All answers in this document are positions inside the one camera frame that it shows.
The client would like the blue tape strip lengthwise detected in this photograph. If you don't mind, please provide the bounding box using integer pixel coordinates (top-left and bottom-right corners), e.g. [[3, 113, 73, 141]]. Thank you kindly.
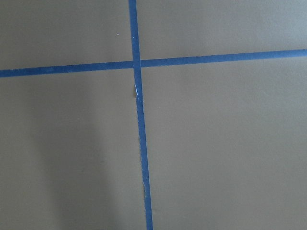
[[129, 0, 154, 230]]

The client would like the blue tape strip crosswise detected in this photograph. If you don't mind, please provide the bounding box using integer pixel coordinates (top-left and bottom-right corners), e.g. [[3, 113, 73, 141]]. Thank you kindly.
[[0, 49, 307, 78]]

